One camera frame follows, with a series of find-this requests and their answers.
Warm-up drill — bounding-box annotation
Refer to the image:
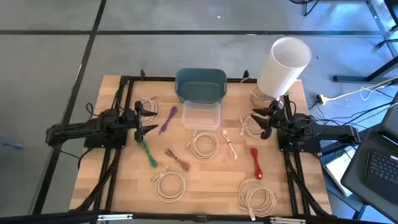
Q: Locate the white lamp cord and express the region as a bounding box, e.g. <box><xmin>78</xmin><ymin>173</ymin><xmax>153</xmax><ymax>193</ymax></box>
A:
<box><xmin>239</xmin><ymin>76</ymin><xmax>274</xmax><ymax>103</ymax></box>

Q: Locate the cream extension cord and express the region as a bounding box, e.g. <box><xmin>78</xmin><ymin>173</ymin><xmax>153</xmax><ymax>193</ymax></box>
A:
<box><xmin>326</xmin><ymin>76</ymin><xmax>398</xmax><ymax>102</ymax></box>

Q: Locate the clear plastic container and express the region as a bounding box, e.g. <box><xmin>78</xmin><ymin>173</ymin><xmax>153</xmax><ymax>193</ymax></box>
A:
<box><xmin>182</xmin><ymin>100</ymin><xmax>222</xmax><ymax>131</ymax></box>

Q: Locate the dark grey laptop lid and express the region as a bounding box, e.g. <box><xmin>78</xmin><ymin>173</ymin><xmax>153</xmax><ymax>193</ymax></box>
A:
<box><xmin>381</xmin><ymin>93</ymin><xmax>398</xmax><ymax>141</ymax></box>

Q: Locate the red cable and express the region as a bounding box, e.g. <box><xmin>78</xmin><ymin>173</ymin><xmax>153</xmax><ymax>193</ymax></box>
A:
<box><xmin>250</xmin><ymin>147</ymin><xmax>264</xmax><ymax>180</ymax></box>

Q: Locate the teal plastic bin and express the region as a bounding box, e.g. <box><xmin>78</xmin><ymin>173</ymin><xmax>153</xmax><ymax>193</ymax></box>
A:
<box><xmin>175</xmin><ymin>67</ymin><xmax>228</xmax><ymax>104</ymax></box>

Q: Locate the white braided cable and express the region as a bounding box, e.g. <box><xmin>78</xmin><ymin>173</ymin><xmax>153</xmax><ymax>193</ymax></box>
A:
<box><xmin>238</xmin><ymin>178</ymin><xmax>277</xmax><ymax>222</ymax></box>
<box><xmin>150</xmin><ymin>166</ymin><xmax>187</xmax><ymax>203</ymax></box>
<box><xmin>185</xmin><ymin>129</ymin><xmax>220</xmax><ymax>162</ymax></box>
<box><xmin>135</xmin><ymin>96</ymin><xmax>161</xmax><ymax>124</ymax></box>
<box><xmin>238</xmin><ymin>112</ymin><xmax>265</xmax><ymax>139</ymax></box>

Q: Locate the small white cable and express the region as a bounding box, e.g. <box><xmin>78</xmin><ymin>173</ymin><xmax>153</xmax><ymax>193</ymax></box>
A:
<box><xmin>221</xmin><ymin>128</ymin><xmax>239</xmax><ymax>161</ymax></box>

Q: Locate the silver metal bracket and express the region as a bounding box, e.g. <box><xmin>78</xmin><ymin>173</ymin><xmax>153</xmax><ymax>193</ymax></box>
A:
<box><xmin>269</xmin><ymin>217</ymin><xmax>307</xmax><ymax>224</ymax></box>
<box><xmin>98</xmin><ymin>213</ymin><xmax>134</xmax><ymax>222</ymax></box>

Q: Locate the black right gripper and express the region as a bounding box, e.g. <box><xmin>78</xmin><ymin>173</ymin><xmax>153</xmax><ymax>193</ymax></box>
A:
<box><xmin>250</xmin><ymin>101</ymin><xmax>285</xmax><ymax>140</ymax></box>

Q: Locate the black open laptop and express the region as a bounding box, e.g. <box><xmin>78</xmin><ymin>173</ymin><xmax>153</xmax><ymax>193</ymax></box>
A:
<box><xmin>340</xmin><ymin>129</ymin><xmax>398</xmax><ymax>222</ymax></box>

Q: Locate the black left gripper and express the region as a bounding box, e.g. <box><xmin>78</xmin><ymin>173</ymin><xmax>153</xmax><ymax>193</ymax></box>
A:
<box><xmin>124</xmin><ymin>101</ymin><xmax>159</xmax><ymax>144</ymax></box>

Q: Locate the green cable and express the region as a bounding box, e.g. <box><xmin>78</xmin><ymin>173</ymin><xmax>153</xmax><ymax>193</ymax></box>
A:
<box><xmin>138</xmin><ymin>139</ymin><xmax>159</xmax><ymax>169</ymax></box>

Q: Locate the white book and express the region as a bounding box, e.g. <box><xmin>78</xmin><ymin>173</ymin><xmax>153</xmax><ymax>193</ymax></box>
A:
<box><xmin>323</xmin><ymin>147</ymin><xmax>355</xmax><ymax>197</ymax></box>

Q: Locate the white lamp with wooden base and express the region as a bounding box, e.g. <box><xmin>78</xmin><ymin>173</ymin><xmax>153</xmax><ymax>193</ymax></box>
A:
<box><xmin>250</xmin><ymin>36</ymin><xmax>312</xmax><ymax>110</ymax></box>

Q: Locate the pink cable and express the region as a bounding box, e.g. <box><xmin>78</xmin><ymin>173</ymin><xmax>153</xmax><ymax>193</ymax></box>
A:
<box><xmin>164</xmin><ymin>148</ymin><xmax>191</xmax><ymax>172</ymax></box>

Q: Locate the black desk frame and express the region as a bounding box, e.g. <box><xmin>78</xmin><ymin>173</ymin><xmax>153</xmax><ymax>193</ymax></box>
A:
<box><xmin>333</xmin><ymin>0</ymin><xmax>398</xmax><ymax>83</ymax></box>

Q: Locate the purple cable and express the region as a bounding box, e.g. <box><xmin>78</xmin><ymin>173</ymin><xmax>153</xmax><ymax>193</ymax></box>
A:
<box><xmin>159</xmin><ymin>106</ymin><xmax>178</xmax><ymax>135</ymax></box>

